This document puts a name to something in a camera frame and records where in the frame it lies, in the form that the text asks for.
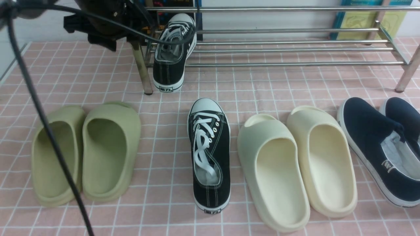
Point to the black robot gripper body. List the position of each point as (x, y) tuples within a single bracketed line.
[(104, 32)]

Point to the black canvas sneaker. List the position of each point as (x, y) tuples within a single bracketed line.
[(170, 60), (209, 134)]

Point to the metal shoe rack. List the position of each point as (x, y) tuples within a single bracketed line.
[(378, 41)]

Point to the navy slip-on shoe left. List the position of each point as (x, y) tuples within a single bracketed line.
[(381, 145)]

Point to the navy slip-on shoe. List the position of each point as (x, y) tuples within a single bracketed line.
[(404, 113), (381, 145)]

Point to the navy slip-on shoe right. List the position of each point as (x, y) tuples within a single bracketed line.
[(404, 113)]

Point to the black image processing book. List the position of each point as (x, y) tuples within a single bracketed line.
[(162, 18)]

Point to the green slide sandal right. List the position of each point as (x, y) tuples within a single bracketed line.
[(111, 134)]

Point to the green slide sandal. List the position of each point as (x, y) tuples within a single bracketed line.
[(111, 134), (49, 183)]

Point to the pink checkered floor mat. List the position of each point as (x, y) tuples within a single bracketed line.
[(159, 201)]

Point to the cream slide sandal left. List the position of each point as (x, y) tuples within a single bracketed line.
[(268, 155)]

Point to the cream slide sandal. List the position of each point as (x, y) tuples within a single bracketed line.
[(268, 155), (324, 160)]

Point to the green slide sandal left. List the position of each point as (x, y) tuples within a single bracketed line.
[(49, 183)]

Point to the teal and yellow book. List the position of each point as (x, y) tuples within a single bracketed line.
[(363, 19)]

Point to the cream slide sandal right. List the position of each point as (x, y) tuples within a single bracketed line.
[(324, 160)]

